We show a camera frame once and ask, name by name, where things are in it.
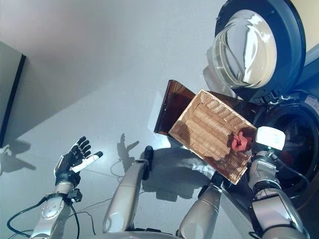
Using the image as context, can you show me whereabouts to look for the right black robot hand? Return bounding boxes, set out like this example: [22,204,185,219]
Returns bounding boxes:
[251,126,287,156]

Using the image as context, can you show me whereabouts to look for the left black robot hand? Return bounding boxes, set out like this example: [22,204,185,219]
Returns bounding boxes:
[54,136,104,186]

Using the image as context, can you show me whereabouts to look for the coral red cloth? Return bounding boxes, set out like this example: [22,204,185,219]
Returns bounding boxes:
[230,131,254,153]

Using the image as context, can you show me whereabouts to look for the dark grey washing machine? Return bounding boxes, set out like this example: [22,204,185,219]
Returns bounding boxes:
[219,47,319,239]

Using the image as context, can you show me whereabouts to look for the round glass washing machine door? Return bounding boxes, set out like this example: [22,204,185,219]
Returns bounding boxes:
[205,0,307,103]

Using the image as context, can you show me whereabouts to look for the white cylindrical device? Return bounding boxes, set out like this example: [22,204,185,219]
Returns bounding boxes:
[0,144,11,175]

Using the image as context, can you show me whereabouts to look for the rectangular wicker basket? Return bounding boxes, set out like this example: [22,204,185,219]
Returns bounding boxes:
[168,89,258,186]

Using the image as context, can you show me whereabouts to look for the left silver robot leg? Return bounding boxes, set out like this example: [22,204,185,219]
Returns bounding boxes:
[102,145,155,234]

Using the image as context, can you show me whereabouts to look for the silver robot leg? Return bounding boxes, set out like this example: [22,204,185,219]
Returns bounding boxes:
[102,145,155,234]
[175,183,223,238]

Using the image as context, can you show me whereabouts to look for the grey panel with black edge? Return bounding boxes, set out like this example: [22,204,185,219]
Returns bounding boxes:
[0,40,27,148]

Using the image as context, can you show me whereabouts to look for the right silver robot leg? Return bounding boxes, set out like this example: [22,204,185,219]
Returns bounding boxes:
[175,183,223,238]

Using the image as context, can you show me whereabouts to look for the brown translucent acrylic stool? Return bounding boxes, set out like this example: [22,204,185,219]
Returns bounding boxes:
[154,79,260,137]

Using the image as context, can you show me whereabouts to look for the silver robot torso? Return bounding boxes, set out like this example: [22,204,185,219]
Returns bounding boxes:
[81,230,226,239]

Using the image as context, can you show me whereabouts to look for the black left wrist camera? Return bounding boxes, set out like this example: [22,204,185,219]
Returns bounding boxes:
[67,188,83,203]

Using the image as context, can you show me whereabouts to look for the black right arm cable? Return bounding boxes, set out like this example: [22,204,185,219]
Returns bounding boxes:
[271,153,312,198]

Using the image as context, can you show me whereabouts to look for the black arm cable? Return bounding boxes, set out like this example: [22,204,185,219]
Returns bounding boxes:
[6,196,97,239]
[271,153,312,198]

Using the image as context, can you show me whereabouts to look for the thin white floor cable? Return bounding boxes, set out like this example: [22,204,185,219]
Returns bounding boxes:
[110,160,126,183]

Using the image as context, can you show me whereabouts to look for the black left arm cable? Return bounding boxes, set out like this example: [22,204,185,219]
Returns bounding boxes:
[6,196,97,239]

